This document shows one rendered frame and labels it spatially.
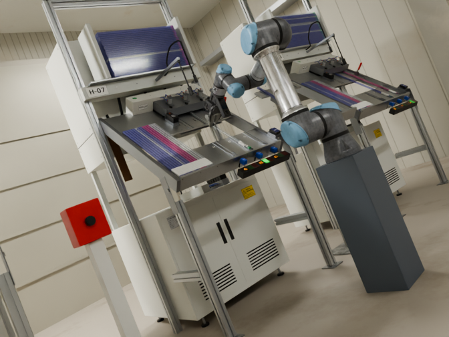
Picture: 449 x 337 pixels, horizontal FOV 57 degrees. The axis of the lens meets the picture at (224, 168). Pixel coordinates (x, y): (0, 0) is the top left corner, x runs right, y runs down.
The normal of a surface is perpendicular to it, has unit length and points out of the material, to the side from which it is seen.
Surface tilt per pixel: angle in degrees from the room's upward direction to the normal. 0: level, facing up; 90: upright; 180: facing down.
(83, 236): 90
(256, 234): 90
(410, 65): 90
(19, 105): 90
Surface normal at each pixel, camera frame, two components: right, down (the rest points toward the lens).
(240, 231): 0.55, -0.25
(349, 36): -0.67, 0.26
